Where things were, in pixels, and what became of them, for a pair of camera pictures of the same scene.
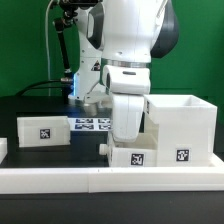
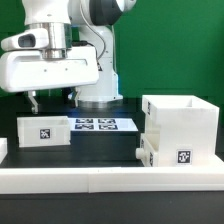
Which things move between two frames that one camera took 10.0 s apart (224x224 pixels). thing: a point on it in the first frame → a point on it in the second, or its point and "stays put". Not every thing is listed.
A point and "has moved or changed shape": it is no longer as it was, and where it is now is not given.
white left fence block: x=3 y=148 stays put
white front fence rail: x=85 y=180 stays put
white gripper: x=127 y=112 → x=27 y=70
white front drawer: x=143 y=152 has moved or changed shape
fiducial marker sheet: x=90 y=124 stays put
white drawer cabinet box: x=186 y=129 stays put
